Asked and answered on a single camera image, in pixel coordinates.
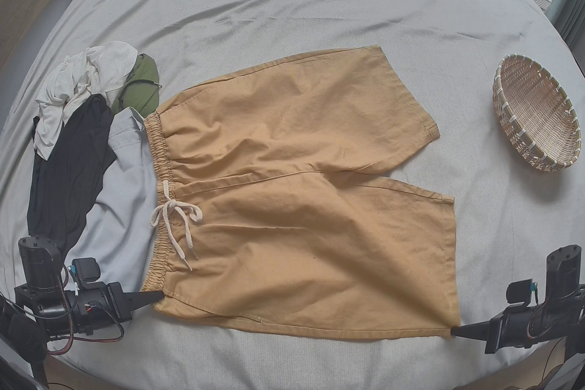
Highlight white garment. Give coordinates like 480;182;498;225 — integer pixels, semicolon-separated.
34;40;139;160

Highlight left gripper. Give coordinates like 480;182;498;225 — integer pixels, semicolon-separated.
73;282;136;334

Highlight round woven basket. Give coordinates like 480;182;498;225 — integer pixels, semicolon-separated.
493;54;581;173

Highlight tan drawstring shorts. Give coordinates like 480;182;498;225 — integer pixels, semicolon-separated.
139;44;460;341

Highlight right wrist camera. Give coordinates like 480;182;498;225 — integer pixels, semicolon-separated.
507;281;536;311

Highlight black garment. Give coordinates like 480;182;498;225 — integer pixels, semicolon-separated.
27;95;117;256

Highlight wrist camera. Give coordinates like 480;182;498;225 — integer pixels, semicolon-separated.
69;258;102;294
507;281;536;311

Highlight pale grey garment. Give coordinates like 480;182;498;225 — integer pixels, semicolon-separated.
69;107;158;288

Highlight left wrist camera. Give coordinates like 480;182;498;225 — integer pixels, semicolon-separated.
69;258;102;294

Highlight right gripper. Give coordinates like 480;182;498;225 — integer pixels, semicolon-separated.
484;305;550;355

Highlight green garment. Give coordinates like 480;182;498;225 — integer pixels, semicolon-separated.
110;53;161;119

